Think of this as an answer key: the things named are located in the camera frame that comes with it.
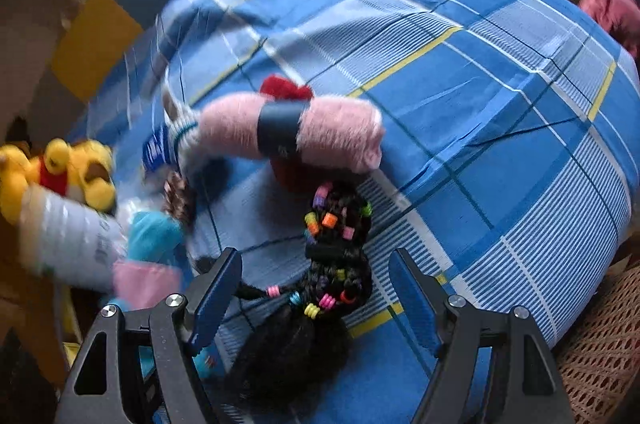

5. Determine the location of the pink fluffy towel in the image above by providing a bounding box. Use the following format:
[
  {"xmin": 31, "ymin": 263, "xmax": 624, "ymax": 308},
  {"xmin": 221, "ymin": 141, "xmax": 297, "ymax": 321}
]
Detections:
[{"xmin": 197, "ymin": 94, "xmax": 386, "ymax": 170}]

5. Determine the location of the white knitted sock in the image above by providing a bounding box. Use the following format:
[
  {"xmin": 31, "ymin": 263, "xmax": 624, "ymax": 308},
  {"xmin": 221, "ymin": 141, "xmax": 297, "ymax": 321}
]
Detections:
[{"xmin": 160, "ymin": 84, "xmax": 206, "ymax": 170}]

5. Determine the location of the blue tissue packet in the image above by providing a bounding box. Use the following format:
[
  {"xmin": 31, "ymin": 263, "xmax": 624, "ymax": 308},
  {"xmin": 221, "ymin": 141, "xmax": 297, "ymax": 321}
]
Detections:
[{"xmin": 141, "ymin": 127, "xmax": 173, "ymax": 172}]

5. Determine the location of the blue fluffy sock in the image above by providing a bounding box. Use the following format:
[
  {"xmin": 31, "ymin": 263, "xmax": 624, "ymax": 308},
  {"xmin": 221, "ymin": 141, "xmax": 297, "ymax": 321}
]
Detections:
[{"xmin": 125, "ymin": 210, "xmax": 183, "ymax": 262}]

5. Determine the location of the black braided beaded wig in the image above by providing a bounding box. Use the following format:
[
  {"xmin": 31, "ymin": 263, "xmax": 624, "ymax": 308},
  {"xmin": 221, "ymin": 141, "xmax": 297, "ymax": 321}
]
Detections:
[{"xmin": 220, "ymin": 181, "xmax": 376, "ymax": 415}]

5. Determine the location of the yellow bear plush toy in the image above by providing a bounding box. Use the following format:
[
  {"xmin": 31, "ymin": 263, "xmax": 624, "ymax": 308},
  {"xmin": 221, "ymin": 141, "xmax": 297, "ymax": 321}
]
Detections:
[{"xmin": 0, "ymin": 138, "xmax": 118, "ymax": 225}]

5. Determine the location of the white tin can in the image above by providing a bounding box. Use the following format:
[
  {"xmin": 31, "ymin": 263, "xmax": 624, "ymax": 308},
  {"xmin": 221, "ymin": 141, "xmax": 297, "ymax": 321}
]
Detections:
[{"xmin": 19, "ymin": 187, "xmax": 128, "ymax": 292}]

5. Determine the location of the wooden nightstand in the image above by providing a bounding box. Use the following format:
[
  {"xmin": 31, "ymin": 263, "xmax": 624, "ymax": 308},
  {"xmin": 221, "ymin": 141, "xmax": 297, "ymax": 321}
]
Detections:
[{"xmin": 0, "ymin": 224, "xmax": 71, "ymax": 375}]

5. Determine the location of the brown scrunchie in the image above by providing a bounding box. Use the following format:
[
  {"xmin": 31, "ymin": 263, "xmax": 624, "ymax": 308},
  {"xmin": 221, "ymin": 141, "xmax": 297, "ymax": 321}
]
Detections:
[{"xmin": 162, "ymin": 171, "xmax": 197, "ymax": 227}]

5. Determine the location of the blue plaid bed sheet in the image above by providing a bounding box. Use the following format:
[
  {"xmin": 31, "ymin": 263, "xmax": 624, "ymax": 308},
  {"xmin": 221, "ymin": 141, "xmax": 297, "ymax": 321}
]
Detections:
[{"xmin": 65, "ymin": 0, "xmax": 640, "ymax": 424}]

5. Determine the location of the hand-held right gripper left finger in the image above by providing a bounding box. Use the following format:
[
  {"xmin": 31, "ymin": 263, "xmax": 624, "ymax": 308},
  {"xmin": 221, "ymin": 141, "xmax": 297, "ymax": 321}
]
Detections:
[{"xmin": 54, "ymin": 247, "xmax": 244, "ymax": 424}]

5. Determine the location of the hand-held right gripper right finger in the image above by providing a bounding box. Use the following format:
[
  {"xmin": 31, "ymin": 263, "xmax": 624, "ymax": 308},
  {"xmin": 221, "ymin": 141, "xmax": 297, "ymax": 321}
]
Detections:
[{"xmin": 389, "ymin": 247, "xmax": 574, "ymax": 424}]

